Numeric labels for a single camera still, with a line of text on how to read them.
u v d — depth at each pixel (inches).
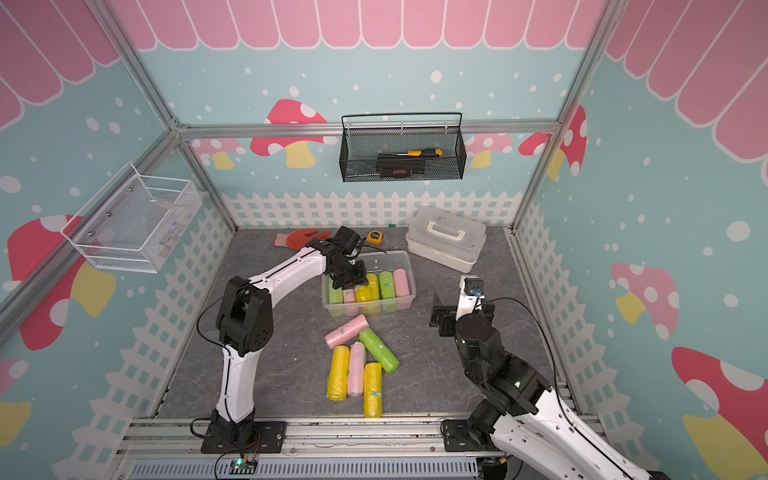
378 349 33.5
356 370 32.2
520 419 18.6
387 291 38.1
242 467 28.6
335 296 38.0
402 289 38.1
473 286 21.8
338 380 31.9
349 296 37.6
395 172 34.9
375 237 45.7
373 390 30.5
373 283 39.0
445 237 40.3
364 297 36.2
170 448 28.8
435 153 35.3
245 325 21.5
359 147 37.1
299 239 45.7
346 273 32.8
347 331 34.9
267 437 29.3
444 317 23.3
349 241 31.4
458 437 29.1
